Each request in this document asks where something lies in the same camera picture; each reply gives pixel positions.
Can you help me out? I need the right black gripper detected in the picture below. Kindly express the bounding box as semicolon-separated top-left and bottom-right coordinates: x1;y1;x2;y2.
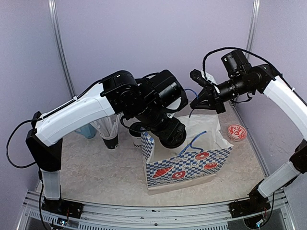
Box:
191;72;255;113

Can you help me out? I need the white paper coffee cup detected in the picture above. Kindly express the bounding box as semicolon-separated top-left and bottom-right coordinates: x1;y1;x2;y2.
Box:
131;135;142;149

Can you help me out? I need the black plastic cup lid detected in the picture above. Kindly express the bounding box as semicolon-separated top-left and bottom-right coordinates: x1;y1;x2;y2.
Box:
129;122;142;137

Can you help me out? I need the checkered paper takeout bag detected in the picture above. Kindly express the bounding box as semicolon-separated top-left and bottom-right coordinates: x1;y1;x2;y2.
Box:
141;112;233;195

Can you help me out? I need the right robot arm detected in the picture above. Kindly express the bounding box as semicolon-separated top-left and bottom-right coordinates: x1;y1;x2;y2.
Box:
190;47;307;213

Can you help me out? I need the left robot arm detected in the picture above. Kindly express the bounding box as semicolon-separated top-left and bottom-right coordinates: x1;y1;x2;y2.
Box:
25;70;188;213

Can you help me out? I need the red patterned small bowl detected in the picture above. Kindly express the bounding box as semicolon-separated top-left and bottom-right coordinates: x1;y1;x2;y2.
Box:
227;124;247;141

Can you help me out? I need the black paper cup with straws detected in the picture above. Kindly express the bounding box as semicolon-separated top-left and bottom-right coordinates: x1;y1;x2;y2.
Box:
102;135;119;150

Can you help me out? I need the bundle of wrapped white straws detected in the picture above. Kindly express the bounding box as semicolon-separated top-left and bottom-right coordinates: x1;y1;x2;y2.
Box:
91;115;120;140

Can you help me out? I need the light blue ceramic mug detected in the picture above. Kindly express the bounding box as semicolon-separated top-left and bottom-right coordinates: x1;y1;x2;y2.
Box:
75;124;96;139

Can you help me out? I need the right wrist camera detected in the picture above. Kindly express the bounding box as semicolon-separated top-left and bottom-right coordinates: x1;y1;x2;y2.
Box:
190;69;217;88

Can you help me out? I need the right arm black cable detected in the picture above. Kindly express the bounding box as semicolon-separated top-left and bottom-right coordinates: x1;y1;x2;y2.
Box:
202;47;297;92

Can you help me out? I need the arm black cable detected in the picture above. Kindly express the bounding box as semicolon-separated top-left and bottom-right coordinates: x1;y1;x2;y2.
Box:
5;74;159;168
202;47;297;92

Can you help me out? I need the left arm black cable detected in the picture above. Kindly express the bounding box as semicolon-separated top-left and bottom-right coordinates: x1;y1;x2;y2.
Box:
5;74;159;168

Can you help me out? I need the right aluminium corner post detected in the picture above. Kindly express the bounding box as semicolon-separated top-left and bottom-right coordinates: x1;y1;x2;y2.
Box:
246;0;260;51

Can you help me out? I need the aluminium corner post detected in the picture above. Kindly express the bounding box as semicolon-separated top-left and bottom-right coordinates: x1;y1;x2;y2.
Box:
246;0;260;51
48;0;76;98

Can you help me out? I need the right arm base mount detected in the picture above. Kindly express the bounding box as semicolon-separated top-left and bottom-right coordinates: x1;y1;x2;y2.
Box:
228;187;271;218

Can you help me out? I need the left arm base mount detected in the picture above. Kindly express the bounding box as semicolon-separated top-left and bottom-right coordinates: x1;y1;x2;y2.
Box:
42;199;84;219

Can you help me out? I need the aluminium front rail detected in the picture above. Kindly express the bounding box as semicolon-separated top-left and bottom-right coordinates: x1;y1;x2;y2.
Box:
15;192;296;230

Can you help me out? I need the left aluminium corner post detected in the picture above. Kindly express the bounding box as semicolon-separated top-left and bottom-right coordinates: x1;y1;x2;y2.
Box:
48;0;76;98

